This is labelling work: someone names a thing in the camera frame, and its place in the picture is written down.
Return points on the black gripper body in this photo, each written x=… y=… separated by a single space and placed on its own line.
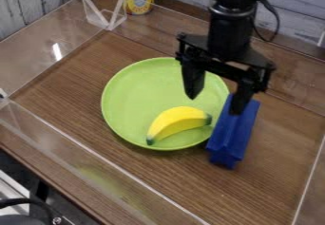
x=245 y=64

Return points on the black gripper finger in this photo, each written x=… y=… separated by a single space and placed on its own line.
x=193 y=74
x=243 y=96

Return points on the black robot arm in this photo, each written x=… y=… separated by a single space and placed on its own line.
x=223 y=52

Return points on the green round plate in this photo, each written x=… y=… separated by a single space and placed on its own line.
x=145 y=89

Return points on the yellow toy banana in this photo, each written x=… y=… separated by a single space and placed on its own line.
x=176 y=120

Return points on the clear acrylic corner bracket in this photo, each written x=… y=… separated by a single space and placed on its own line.
x=106 y=18

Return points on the clear acrylic front wall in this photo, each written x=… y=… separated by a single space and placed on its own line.
x=108 y=191

